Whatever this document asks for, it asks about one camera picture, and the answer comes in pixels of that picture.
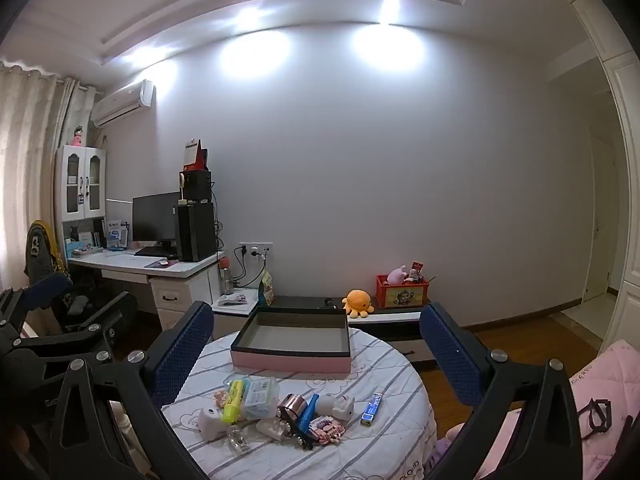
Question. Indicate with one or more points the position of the white hutch cabinet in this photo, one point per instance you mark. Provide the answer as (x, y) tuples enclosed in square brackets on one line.
[(80, 185)]

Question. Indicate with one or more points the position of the clear water bottle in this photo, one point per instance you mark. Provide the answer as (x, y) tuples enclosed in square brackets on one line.
[(226, 277)]

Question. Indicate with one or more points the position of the yellow green snack bag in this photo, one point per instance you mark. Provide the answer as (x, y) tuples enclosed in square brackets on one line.
[(267, 290)]

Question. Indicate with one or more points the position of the orange octopus plush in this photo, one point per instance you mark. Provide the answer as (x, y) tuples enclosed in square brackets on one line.
[(357, 302)]

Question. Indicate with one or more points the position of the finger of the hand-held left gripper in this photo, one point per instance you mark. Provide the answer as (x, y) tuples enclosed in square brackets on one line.
[(112, 315), (47, 287)]

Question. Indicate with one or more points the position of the pink pig doll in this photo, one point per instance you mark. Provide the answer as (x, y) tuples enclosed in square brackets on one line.
[(220, 400)]

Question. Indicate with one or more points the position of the printed plastic packet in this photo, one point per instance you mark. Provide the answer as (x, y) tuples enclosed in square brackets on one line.
[(232, 299)]

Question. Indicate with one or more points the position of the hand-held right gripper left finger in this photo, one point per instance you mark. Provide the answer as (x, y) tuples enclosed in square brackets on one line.
[(185, 355)]

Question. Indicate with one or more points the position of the red white toy figure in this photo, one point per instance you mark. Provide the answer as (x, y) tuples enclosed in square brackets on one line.
[(416, 271)]

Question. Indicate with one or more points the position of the white side table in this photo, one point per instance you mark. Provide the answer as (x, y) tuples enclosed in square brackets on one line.
[(230, 322)]

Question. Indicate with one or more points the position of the black office chair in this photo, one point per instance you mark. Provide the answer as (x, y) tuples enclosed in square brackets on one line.
[(42, 255)]

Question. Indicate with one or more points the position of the black computer tower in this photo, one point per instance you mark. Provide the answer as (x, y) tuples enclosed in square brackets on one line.
[(195, 232)]

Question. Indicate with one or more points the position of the beige curtain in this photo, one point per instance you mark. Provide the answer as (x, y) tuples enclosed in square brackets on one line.
[(25, 170)]

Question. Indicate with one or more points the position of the black keyboard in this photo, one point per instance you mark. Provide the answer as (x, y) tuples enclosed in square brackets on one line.
[(152, 251)]

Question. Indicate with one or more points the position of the small blue box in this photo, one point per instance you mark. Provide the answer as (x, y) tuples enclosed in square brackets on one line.
[(371, 410)]

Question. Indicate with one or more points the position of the yellow highlighter pack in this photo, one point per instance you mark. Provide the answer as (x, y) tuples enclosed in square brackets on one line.
[(233, 400)]

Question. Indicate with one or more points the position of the white wardrobe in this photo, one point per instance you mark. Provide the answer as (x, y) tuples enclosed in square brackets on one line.
[(625, 110)]

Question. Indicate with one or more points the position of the blue card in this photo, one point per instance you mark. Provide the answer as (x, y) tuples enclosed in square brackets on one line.
[(310, 407)]

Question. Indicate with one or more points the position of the pink black storage box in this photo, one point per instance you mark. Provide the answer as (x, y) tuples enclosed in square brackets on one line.
[(290, 360)]

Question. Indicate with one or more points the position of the white desk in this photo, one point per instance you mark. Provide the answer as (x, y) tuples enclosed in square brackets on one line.
[(175, 290)]

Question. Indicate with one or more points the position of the black glasses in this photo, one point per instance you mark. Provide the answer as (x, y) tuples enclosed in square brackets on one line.
[(609, 412)]

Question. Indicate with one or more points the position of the red desk calendar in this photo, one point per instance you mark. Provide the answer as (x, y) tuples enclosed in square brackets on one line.
[(192, 157)]

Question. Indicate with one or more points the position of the clear plastic case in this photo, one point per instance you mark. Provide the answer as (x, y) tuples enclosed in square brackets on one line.
[(260, 397)]

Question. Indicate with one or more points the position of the copper metal cup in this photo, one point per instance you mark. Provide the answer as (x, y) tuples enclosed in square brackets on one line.
[(292, 405)]

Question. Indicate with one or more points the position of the pink plush toy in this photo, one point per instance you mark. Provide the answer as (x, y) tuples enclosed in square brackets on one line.
[(397, 276)]

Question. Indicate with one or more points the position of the pink white block toy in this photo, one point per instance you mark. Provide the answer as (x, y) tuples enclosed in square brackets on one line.
[(325, 429)]

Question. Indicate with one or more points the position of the black jewelled hair clip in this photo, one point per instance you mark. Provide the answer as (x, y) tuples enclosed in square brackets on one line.
[(295, 434)]

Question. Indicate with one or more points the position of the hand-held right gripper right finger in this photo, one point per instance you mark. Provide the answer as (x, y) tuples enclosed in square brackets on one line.
[(450, 355)]

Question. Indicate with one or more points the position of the clear plastic packet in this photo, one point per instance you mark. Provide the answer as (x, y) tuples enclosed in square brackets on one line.
[(237, 440)]

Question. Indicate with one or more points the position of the black speaker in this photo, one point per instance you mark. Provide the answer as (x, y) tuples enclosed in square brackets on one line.
[(197, 185)]

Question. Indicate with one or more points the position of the white air conditioner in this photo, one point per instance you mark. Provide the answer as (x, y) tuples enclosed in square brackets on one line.
[(120, 105)]

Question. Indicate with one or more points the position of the pink quilt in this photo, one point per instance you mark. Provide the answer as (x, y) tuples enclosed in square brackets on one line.
[(610, 375)]

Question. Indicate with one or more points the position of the black computer monitor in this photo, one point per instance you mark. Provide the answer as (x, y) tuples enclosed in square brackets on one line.
[(155, 217)]

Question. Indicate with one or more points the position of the white door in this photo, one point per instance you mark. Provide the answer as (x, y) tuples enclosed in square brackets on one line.
[(600, 220)]

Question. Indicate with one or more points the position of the red storage crate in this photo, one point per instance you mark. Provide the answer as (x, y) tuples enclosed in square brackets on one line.
[(402, 295)]

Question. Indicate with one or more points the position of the blue white carton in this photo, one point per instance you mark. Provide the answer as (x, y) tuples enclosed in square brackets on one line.
[(117, 235)]

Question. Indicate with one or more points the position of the pink doll figure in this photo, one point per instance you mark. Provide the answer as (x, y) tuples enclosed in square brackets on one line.
[(77, 137)]

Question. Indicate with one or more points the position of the white plastic gadget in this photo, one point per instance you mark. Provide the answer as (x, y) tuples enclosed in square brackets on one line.
[(337, 405)]

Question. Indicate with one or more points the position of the pink mouse pad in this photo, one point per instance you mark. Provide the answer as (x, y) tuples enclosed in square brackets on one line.
[(160, 263)]

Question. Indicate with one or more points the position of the white wall outlet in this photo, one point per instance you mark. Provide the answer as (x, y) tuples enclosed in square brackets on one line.
[(265, 247)]

